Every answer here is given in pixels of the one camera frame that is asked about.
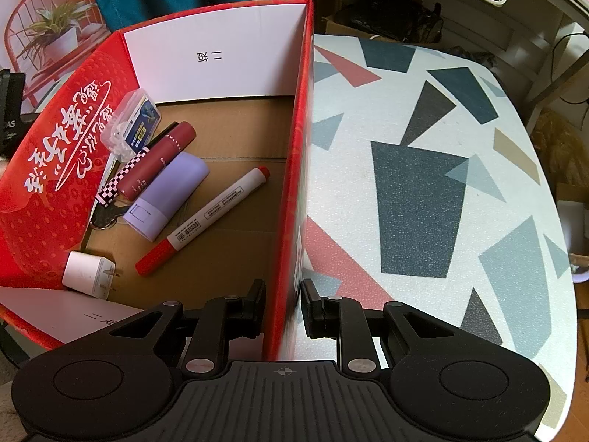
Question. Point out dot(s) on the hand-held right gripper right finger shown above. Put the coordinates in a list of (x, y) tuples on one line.
[(313, 306)]

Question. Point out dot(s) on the red cardboard box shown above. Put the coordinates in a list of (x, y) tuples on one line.
[(55, 147)]

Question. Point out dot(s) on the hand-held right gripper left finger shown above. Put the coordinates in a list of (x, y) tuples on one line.
[(255, 304)]

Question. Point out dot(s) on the white charger plug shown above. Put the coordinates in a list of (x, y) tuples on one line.
[(85, 271)]

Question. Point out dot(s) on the metal keys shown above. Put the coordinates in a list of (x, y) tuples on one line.
[(108, 216)]

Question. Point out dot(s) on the red and white marker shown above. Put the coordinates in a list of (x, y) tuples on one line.
[(202, 221)]

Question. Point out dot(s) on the clear plastic case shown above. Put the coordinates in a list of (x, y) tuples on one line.
[(138, 119)]

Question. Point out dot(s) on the black bag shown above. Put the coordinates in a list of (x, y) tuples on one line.
[(395, 11)]

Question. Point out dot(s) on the purple tube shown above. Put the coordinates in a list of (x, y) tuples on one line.
[(165, 193)]

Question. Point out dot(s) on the red marker pen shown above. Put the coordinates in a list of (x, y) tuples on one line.
[(156, 161)]

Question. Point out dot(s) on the wall poster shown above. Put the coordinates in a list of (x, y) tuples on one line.
[(46, 23)]

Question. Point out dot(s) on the tan straw bundle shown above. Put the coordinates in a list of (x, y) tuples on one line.
[(561, 147)]

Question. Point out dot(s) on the brown cardboard box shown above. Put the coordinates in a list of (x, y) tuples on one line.
[(338, 25)]

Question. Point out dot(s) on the white desk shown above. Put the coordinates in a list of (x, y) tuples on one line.
[(543, 23)]

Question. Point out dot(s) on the grey mottled bundle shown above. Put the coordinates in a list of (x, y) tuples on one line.
[(469, 55)]

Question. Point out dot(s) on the black checkered pen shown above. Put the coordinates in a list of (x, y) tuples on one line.
[(112, 186)]

